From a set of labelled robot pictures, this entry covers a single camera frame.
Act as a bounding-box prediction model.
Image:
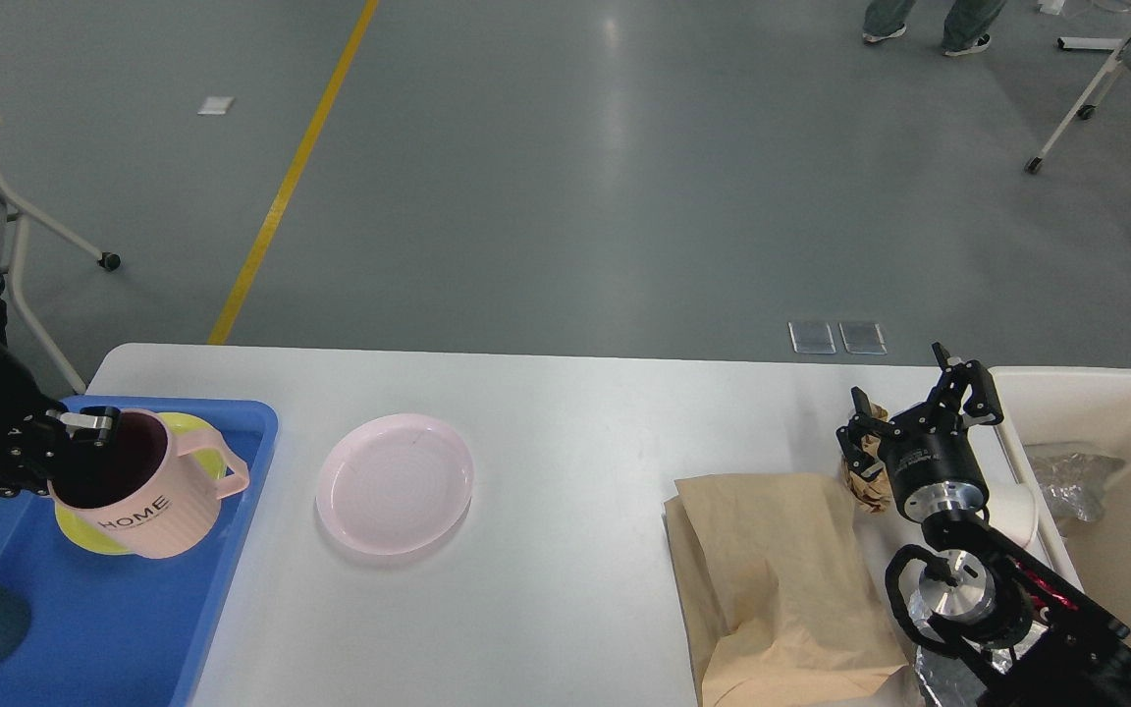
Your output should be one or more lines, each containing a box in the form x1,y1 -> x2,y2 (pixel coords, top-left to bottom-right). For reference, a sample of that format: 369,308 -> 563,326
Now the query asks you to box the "crumpled brown paper ball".
839,436 -> 893,514

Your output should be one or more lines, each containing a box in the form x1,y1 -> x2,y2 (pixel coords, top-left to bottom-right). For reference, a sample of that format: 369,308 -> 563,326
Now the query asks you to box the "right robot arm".
835,342 -> 1131,706

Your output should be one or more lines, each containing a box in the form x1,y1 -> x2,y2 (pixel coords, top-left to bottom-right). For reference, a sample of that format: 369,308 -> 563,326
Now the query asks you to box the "walking person in jeans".
862,1 -> 1008,57

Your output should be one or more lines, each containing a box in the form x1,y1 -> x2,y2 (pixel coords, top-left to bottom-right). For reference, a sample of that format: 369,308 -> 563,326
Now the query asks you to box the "white rolling stand right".
1024,0 -> 1131,176

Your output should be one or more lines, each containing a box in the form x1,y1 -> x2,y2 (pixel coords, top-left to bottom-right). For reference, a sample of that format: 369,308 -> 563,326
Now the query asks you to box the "pink HOME mug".
48,409 -> 251,561

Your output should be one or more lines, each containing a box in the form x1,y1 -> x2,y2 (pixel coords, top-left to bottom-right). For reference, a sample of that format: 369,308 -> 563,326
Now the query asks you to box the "yellow plate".
53,411 -> 231,557

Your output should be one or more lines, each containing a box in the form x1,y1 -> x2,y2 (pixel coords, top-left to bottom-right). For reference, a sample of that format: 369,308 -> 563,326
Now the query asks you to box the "blue plastic tray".
0,397 -> 278,706

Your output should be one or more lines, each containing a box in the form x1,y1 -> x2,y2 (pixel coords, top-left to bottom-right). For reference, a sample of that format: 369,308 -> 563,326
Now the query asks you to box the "pink plate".
316,413 -> 475,558

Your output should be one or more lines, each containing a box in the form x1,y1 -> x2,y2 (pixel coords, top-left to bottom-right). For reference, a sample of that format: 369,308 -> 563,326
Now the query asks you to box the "crushed red can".
1011,559 -> 1080,612

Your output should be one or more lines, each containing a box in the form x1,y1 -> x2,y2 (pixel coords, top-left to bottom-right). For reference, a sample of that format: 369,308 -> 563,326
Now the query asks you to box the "left floor outlet plate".
788,319 -> 836,356

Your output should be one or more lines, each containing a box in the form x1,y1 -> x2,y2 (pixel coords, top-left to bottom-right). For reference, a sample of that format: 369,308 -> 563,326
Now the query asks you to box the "right floor outlet plate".
838,321 -> 888,356

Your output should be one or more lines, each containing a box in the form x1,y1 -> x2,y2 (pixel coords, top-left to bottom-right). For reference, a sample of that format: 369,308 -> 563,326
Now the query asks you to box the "white paper cup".
986,483 -> 1041,550

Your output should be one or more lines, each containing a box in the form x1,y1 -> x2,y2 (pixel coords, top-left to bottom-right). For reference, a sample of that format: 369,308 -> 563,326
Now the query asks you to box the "crumpled clear plastic wrap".
1024,440 -> 1126,524

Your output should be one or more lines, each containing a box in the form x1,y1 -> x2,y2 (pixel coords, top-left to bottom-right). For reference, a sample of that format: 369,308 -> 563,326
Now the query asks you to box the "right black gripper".
836,342 -> 1004,523

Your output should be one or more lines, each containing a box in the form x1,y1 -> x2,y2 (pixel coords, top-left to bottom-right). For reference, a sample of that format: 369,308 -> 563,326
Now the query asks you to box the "floor outlet plate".
838,321 -> 888,356
788,319 -> 836,356

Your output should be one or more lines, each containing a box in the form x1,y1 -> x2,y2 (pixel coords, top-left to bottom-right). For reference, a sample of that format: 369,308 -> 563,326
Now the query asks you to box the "brown paper bag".
665,473 -> 907,706

